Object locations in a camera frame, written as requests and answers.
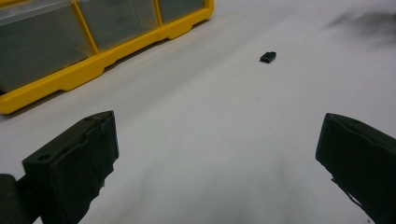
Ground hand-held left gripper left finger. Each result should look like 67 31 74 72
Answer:
21 110 120 224

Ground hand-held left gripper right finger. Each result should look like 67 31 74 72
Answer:
316 112 396 224

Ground yellow plastic organizer case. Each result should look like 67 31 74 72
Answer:
0 0 215 115

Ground small black plastic part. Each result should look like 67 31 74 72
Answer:
260 50 277 64

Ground clear organizer bin drawer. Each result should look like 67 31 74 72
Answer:
76 0 160 52

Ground set of clear drawers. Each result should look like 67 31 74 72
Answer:
0 0 206 94

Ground white table sheet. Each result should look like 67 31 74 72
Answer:
0 0 396 224

